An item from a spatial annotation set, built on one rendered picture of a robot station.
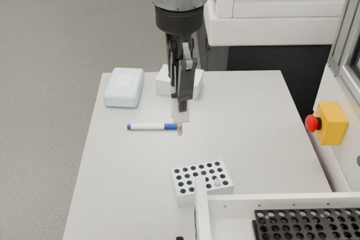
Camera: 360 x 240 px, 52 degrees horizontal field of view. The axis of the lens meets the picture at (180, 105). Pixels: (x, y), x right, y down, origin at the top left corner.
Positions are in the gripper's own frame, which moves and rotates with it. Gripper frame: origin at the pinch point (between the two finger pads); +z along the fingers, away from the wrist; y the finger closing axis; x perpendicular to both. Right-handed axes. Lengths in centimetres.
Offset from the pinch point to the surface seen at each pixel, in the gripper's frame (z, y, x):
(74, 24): 101, -244, -32
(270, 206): 12.6, 17.0, 12.5
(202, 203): 6.9, 17.4, -0.6
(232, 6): 6, -50, 29
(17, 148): 100, -104, -64
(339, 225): 9.8, 24.9, 20.6
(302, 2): 5, -45, 51
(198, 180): 6.9, 12.6, 0.1
